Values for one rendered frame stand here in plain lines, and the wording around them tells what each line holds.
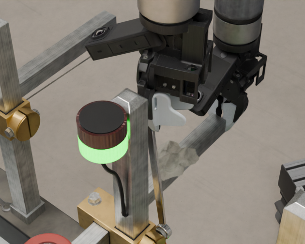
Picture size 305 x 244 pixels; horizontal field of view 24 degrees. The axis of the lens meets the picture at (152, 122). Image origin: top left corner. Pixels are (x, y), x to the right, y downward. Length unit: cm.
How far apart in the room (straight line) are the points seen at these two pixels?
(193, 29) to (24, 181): 49
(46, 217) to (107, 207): 24
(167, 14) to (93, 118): 15
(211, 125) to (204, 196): 102
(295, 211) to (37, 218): 63
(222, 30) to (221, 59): 6
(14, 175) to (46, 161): 113
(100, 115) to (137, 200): 19
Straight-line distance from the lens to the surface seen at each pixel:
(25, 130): 109
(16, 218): 129
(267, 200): 222
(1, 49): 102
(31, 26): 286
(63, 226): 127
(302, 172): 201
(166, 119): 95
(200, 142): 117
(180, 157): 114
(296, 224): 77
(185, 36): 85
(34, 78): 117
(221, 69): 112
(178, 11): 82
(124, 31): 90
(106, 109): 84
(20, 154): 116
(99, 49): 91
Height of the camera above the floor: 171
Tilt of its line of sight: 45 degrees down
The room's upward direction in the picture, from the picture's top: straight up
